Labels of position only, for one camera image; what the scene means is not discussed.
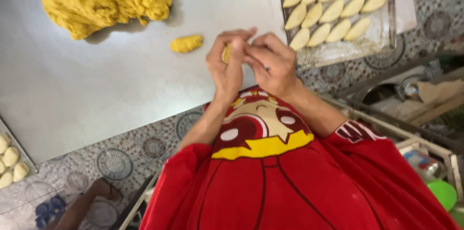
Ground person's right hand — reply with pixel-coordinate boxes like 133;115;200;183
244;32;304;100

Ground person's left hand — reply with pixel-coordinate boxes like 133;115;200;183
205;27;258;104

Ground small yellow dough piece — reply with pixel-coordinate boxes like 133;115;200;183
221;43;233;64

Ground small yellow dough lump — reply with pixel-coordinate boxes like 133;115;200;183
170;34;204;54

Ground rows of shaped pale pastries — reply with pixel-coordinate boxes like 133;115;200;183
281;0;391;51

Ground metal baking tray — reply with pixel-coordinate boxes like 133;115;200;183
275;0;398;70

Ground white board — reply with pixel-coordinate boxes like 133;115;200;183
394;0;418;35

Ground person's red printed shirt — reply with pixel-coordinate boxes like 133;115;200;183
139;86;462;230

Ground cluttered metal rack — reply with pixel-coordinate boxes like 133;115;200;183
335;52;464;153

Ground white framed crate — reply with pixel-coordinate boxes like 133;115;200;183
318;93;464;203

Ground clear plastic bottle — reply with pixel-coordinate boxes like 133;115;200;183
402;149;447;184

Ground person's left leg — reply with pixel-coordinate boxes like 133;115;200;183
54;177;124;230

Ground green plastic lid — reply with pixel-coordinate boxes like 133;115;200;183
427;179;458;212

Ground floured metal tray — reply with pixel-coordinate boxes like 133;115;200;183
0;117;39;191

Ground blue patterned slipper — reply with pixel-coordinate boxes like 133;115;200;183
35;195;68;229

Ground white and black frame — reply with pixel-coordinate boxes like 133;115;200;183
109;171;164;230

